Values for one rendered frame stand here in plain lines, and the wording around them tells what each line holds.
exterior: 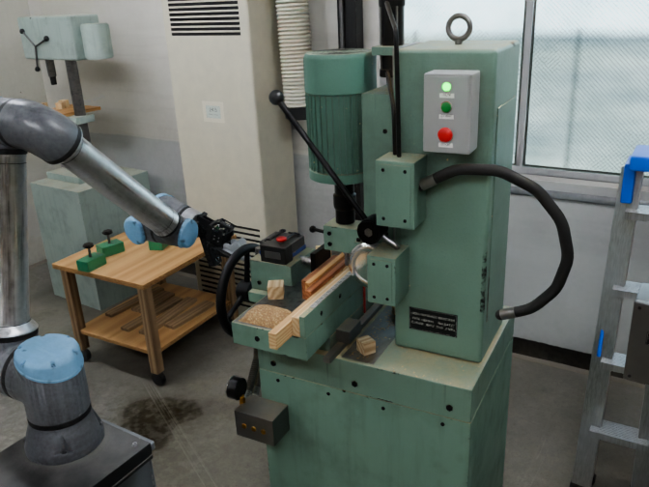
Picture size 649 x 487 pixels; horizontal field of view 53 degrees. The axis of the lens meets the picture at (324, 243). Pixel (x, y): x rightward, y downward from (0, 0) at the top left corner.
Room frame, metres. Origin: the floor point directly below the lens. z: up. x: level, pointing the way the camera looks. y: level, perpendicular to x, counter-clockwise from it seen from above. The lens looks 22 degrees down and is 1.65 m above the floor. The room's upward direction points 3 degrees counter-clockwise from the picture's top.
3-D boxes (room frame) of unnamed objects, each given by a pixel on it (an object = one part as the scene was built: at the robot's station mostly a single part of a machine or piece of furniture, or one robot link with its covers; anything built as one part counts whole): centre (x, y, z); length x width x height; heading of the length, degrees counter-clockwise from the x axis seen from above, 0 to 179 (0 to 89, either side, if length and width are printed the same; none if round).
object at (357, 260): (1.43, -0.11, 1.02); 0.12 x 0.03 x 0.12; 61
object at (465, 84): (1.32, -0.27, 1.40); 0.10 x 0.06 x 0.16; 61
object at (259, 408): (1.44, 0.19, 0.58); 0.12 x 0.08 x 0.08; 61
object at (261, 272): (1.68, 0.12, 0.92); 0.15 x 0.13 x 0.09; 151
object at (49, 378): (1.37, 0.69, 0.79); 0.17 x 0.15 x 0.18; 60
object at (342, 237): (1.59, -0.07, 1.03); 0.14 x 0.07 x 0.09; 61
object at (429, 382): (1.54, -0.17, 0.76); 0.57 x 0.45 x 0.09; 61
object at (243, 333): (1.64, 0.04, 0.87); 0.61 x 0.30 x 0.06; 151
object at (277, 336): (1.56, -0.04, 0.92); 0.68 x 0.02 x 0.04; 151
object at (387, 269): (1.37, -0.15, 1.02); 0.09 x 0.07 x 0.12; 151
